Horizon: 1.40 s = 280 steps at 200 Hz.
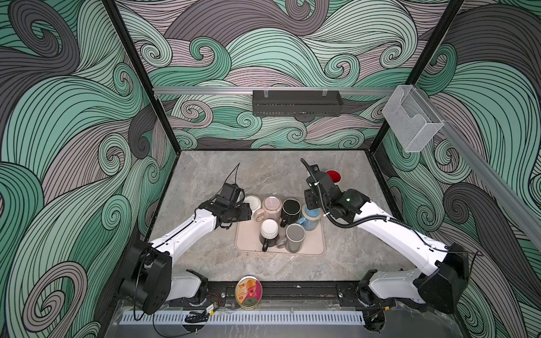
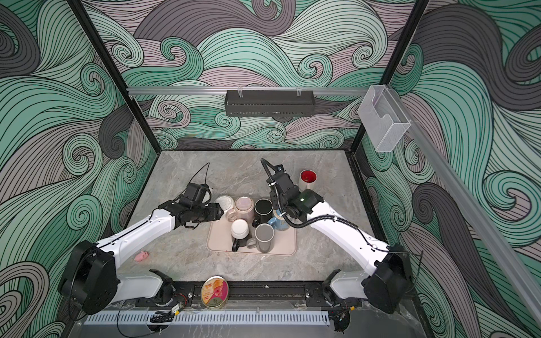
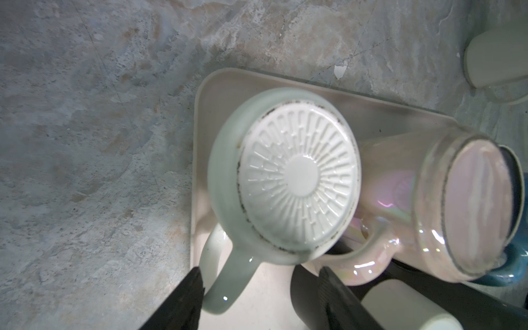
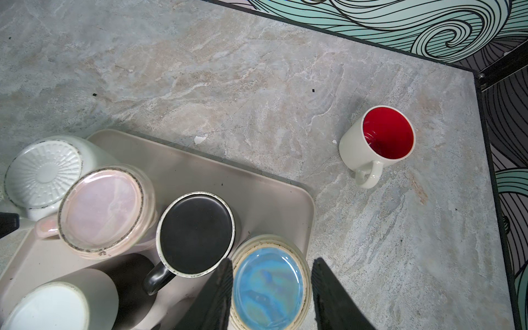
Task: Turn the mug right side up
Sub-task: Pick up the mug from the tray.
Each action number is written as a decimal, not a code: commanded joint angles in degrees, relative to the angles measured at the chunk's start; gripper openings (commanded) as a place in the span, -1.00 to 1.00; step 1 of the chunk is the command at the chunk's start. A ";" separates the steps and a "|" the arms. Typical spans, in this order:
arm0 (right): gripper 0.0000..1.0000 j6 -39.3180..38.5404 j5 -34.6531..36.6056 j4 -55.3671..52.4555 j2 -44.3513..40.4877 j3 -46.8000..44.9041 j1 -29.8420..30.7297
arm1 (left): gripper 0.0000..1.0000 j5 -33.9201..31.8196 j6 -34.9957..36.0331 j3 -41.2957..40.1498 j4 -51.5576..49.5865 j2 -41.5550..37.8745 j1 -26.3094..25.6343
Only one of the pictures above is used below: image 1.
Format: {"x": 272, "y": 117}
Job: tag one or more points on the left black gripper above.
{"x": 244, "y": 213}

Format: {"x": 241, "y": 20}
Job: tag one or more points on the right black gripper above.
{"x": 308, "y": 196}

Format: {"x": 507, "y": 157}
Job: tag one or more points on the cream mug red inside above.
{"x": 334, "y": 176}

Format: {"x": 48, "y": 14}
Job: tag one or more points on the black mug white base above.
{"x": 269, "y": 234}

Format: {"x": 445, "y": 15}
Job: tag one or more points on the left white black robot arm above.
{"x": 147, "y": 274}

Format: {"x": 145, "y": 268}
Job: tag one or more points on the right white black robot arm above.
{"x": 440, "y": 274}

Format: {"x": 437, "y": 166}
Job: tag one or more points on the black speckled upside-down mug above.
{"x": 291, "y": 211}

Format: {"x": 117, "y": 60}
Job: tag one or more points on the pink upside-down mug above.
{"x": 271, "y": 209}

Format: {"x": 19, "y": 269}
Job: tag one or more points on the blue glazed upside-down mug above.
{"x": 309, "y": 218}

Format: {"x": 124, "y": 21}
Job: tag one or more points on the grey upside-down mug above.
{"x": 294, "y": 238}

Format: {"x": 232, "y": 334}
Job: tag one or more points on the beige rectangular tray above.
{"x": 247, "y": 239}

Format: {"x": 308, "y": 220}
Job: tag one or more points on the round colourful tin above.
{"x": 248, "y": 292}

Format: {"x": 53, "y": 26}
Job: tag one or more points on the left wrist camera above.
{"x": 230, "y": 193}

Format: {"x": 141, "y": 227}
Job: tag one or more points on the black wall shelf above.
{"x": 296, "y": 104}

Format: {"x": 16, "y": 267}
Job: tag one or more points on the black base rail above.
{"x": 345, "y": 293}

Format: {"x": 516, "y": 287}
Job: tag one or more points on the clear acrylic wall holder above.
{"x": 412, "y": 117}

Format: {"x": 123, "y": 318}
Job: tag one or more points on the white slotted cable duct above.
{"x": 252, "y": 318}

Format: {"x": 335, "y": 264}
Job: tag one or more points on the aluminium rail back wall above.
{"x": 215, "y": 90}

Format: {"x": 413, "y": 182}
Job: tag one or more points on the aluminium rail wall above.
{"x": 485, "y": 147}
{"x": 215, "y": 90}

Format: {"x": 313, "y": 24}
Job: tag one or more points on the aluminium rail right wall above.
{"x": 485, "y": 147}

